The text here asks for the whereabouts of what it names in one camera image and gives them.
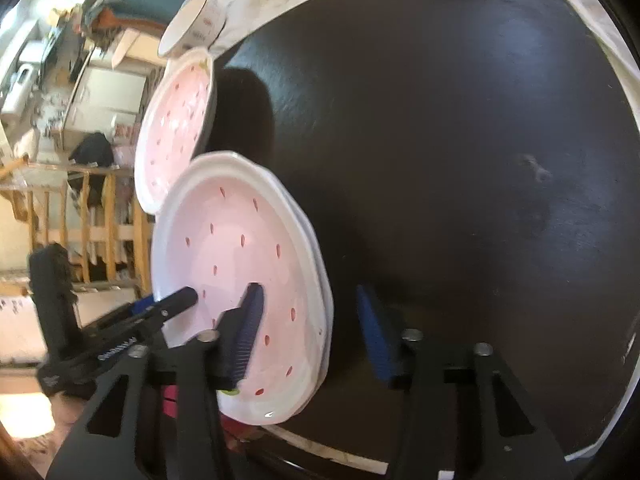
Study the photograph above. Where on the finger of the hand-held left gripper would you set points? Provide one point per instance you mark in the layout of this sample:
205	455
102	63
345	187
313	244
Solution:
172	302
142	306

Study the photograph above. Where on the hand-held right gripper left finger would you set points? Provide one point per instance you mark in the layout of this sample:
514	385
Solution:
248	332

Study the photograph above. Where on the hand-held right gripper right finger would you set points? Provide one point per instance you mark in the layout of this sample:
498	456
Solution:
376	335

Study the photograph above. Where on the pink speckled plate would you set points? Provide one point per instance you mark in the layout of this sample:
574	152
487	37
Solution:
235	240
172	120
326	310

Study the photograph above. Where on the white printed bowl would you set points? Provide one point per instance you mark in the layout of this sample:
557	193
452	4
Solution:
192	27

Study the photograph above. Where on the black cloth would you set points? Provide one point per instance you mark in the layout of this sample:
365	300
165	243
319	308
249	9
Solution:
92	152

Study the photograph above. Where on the dark brown leather mat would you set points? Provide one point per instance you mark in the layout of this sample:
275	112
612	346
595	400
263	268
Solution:
450	185

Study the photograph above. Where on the white cabinet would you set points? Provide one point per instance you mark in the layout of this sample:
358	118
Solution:
100	97

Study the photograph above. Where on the white appliance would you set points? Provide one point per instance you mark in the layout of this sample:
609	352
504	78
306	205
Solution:
20	85

